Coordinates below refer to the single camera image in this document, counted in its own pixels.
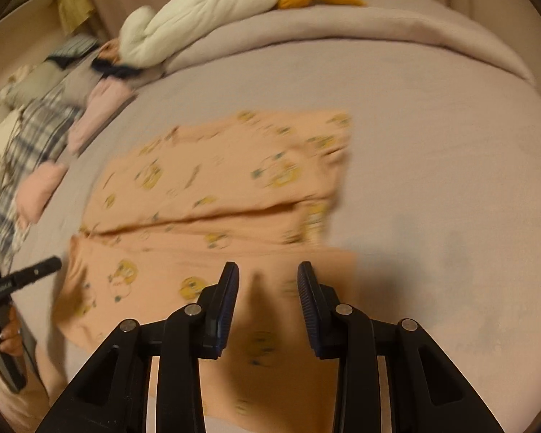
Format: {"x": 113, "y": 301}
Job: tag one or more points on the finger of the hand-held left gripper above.
{"x": 36, "y": 270}

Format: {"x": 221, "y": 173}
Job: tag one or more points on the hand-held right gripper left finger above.
{"x": 221, "y": 315}

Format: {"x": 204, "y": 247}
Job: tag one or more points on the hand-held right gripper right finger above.
{"x": 310, "y": 315}

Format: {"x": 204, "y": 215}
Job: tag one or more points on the orange printed baby onesie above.
{"x": 207, "y": 180}

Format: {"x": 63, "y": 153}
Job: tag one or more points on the person's left hand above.
{"x": 11, "y": 331}

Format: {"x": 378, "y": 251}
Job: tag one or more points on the folded pink garment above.
{"x": 99, "y": 108}
{"x": 38, "y": 189}

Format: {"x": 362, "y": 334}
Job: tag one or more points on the white cloth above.
{"x": 4, "y": 135}

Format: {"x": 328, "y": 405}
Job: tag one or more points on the plaid pillow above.
{"x": 40, "y": 131}

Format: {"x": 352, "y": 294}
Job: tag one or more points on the beige pillow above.
{"x": 31, "y": 85}

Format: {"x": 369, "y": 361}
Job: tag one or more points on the grey pillow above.
{"x": 79, "y": 83}

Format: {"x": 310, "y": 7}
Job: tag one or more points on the navy blue cloth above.
{"x": 117, "y": 67}

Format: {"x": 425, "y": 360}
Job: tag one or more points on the striped cloth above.
{"x": 74, "y": 47}

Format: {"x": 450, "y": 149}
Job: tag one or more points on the yellow tasselled hanging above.
{"x": 74, "y": 4}

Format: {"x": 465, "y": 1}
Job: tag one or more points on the white goose plush toy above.
{"x": 198, "y": 18}

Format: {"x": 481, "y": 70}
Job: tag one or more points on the lilac duvet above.
{"x": 387, "y": 22}

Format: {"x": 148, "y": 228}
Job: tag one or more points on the white wall shelf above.
{"x": 27, "y": 4}

